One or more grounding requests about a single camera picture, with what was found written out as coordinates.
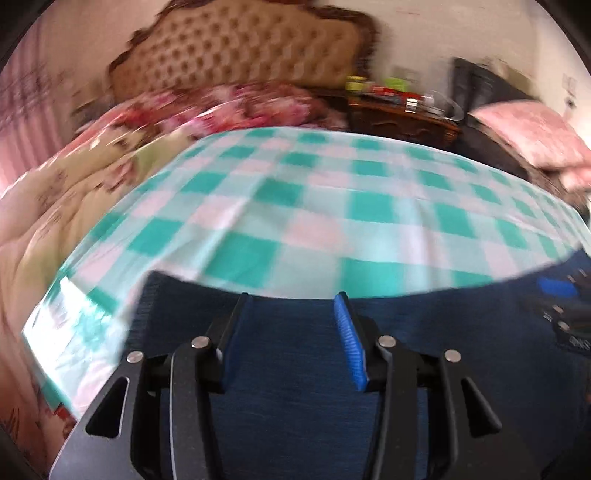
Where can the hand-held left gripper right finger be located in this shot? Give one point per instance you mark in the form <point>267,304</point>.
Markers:
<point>352,346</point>

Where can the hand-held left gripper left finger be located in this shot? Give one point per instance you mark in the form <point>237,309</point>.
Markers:
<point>194,369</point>

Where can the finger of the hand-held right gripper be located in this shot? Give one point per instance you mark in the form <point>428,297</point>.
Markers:
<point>558,288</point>

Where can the blue denim pants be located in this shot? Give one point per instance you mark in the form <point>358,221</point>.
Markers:
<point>295,369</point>

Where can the small pink floral pillow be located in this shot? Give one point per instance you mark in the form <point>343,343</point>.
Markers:
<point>577,177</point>

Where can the green checked tablecloth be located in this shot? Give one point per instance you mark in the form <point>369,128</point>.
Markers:
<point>323,207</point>

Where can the large pink floral pillow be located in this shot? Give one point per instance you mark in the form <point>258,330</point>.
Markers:
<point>531,129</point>

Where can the floral quilt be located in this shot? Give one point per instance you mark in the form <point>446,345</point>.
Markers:
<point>69,207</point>

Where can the black leather armchair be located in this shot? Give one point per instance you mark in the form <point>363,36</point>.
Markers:
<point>480,83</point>

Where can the dark wooden nightstand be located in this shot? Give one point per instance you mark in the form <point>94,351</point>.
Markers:
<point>397,120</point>

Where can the green tissue box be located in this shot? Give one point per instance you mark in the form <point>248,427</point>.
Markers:
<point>397,83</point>

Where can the yellow jar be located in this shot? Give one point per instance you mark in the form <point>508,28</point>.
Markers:
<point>355,84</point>

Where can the tufted leather bed headboard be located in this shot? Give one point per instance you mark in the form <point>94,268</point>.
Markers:
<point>231,46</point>

